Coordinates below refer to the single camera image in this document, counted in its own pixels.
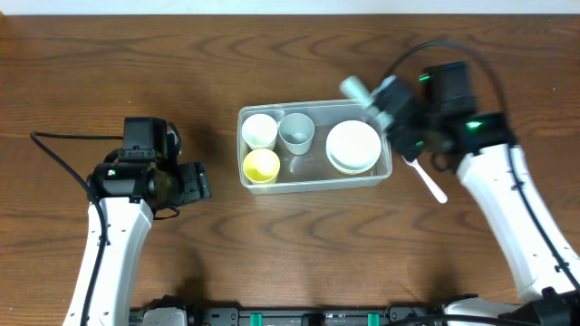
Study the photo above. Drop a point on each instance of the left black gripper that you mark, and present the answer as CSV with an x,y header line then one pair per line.
x,y
196,182

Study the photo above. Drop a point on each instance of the clear plastic storage box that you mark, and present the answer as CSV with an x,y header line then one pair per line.
x,y
313,171

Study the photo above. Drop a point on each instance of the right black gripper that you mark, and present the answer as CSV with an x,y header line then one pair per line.
x,y
403,142

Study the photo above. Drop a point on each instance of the yellow plastic cup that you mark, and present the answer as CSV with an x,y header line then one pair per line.
x,y
261,166

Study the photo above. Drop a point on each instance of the white plastic bowl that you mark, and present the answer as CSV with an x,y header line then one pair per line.
x,y
353,144

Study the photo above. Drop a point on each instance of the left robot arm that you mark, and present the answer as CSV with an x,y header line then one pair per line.
x,y
128,197

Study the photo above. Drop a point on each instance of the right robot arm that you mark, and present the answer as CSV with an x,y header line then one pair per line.
x,y
488,162

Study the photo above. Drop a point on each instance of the black mounting rail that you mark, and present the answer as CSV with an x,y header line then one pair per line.
x,y
170,310

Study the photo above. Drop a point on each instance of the white plastic fork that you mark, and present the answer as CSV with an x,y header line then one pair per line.
x,y
431,185

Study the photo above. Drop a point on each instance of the white plastic cup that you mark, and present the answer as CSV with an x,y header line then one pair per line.
x,y
259,131

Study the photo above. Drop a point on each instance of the grey plastic cup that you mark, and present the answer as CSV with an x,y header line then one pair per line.
x,y
297,132

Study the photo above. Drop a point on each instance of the mint green plastic spoon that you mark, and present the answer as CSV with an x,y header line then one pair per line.
x,y
354,89

